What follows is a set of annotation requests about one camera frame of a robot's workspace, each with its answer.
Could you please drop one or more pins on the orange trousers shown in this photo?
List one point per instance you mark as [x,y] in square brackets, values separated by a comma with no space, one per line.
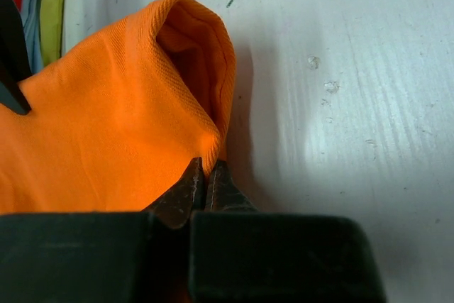
[115,122]

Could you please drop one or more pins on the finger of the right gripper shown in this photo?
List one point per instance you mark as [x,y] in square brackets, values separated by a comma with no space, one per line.
[14,59]

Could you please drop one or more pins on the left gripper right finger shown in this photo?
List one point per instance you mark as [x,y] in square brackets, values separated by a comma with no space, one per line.
[239,254]

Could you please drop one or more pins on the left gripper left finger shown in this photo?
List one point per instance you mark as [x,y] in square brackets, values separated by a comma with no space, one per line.
[139,256]

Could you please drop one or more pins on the yellow-green folded trousers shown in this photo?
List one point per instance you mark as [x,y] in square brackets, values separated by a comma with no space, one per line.
[51,19]

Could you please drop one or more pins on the light blue folded trousers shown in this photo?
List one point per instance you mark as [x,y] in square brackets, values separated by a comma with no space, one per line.
[30,11]

